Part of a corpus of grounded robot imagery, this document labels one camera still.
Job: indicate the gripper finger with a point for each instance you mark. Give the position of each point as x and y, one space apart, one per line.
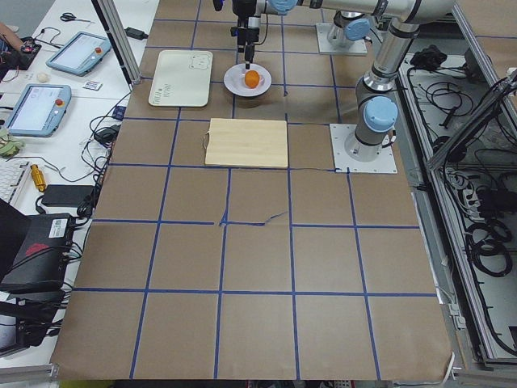
249 55

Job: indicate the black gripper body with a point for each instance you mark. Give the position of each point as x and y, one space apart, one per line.
253 33

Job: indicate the orange fruit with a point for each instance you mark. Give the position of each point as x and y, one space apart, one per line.
252 79

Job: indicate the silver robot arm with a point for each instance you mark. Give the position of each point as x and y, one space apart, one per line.
376 111
283 7

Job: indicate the cream bear tray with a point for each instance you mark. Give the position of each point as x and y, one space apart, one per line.
181 79

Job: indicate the white round plate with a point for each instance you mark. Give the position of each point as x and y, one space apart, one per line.
234 80

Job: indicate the bamboo cutting board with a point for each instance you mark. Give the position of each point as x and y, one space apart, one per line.
247 143

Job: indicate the black power adapter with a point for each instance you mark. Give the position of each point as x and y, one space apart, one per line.
135 33

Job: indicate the upper blue teach pendant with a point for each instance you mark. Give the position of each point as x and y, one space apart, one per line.
80 55

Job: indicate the blue teach pendant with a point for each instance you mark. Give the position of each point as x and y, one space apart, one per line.
80 55
39 110

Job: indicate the black scissors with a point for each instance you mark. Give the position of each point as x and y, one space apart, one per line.
68 17

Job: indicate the lower blue teach pendant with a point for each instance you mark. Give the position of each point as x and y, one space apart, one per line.
39 110

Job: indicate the gold metal cylinder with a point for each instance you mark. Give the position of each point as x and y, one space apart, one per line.
38 178

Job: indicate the green plush toy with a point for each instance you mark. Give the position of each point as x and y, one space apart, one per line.
9 146

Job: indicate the black laptop computer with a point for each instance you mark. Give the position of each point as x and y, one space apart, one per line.
34 250

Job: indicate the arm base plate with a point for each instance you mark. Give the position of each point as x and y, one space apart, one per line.
332 41
351 156

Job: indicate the aluminium frame post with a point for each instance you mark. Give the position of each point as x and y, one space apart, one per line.
112 25

